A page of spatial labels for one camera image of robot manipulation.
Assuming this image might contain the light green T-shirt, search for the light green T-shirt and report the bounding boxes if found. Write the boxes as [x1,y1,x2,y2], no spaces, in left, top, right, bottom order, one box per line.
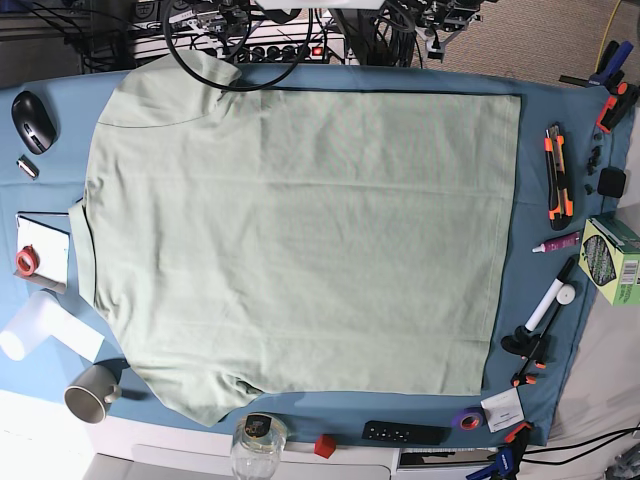
[69,52,521,426]

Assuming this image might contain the white power strip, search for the white power strip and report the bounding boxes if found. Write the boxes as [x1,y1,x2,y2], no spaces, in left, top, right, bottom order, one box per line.
[127,30,361,66]

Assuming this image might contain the small red cube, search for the small red cube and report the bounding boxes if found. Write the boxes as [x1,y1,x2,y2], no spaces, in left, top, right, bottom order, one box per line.
[314,434,337,459]

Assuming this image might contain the clear glass jar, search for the clear glass jar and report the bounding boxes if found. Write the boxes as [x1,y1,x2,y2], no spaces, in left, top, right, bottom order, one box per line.
[230,413,289,479]

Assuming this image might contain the black remote control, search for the black remote control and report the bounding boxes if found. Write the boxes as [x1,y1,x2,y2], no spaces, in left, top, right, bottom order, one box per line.
[361,420,451,446]

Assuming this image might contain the purple tape roll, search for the purple tape roll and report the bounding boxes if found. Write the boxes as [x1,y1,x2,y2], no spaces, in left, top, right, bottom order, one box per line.
[451,406,486,431]

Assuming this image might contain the white black marker pen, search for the white black marker pen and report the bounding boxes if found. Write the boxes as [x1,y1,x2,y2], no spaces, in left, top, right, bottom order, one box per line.
[524,256,576,332]

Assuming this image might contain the black orange bar clamp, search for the black orange bar clamp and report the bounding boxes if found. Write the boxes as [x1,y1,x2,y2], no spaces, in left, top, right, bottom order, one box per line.
[500,299,564,387]

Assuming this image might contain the purple glue tube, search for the purple glue tube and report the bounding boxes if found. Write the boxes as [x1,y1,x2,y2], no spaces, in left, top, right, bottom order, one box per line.
[532,231,581,253]

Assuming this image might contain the orange black utility knife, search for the orange black utility knife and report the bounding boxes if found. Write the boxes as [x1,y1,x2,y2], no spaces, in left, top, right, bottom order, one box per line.
[544,123,574,231]

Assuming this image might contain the white paper card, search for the white paper card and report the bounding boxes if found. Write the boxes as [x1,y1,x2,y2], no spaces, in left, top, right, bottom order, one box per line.
[481,388,525,433]

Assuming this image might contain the small white round cap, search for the small white round cap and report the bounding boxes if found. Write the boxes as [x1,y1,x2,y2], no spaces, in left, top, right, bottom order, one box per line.
[556,284,576,305]

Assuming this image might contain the blue table cloth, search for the blue table cloth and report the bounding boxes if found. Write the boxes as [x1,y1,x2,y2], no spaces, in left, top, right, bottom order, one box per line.
[1,65,639,445]

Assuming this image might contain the grey ceramic mug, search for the grey ceramic mug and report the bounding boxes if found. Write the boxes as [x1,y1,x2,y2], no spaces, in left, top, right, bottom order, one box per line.
[63,365,122,424]

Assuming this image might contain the white notebook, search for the white notebook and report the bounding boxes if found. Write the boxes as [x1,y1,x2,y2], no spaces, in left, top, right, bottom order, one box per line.
[14,213,70,294]

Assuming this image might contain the green cardboard box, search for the green cardboard box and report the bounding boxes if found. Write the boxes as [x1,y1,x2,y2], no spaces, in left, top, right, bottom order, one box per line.
[579,214,639,306]

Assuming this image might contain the blue orange clamp bottom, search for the blue orange clamp bottom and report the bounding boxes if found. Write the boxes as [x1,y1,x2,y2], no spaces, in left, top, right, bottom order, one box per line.
[466,422,534,480]

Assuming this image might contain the red tape roll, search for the red tape roll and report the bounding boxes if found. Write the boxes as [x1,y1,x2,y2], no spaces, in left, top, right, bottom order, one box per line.
[15,245,39,276]

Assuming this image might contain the black square box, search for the black square box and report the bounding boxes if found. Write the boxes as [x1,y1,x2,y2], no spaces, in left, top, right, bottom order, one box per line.
[597,167,627,199]

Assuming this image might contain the black computer mouse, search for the black computer mouse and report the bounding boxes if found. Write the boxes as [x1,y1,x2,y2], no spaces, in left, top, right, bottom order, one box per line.
[11,90,57,155]

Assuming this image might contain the orange black clamp top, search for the orange black clamp top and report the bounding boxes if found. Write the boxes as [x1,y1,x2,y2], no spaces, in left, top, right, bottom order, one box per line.
[596,82,639,133]

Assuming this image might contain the blue black clamp top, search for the blue black clamp top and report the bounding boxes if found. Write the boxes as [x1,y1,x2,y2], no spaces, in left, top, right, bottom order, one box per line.
[587,40,634,91]

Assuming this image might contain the thick black cable loop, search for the thick black cable loop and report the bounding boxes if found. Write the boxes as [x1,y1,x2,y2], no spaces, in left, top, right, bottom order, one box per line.
[163,0,315,92]

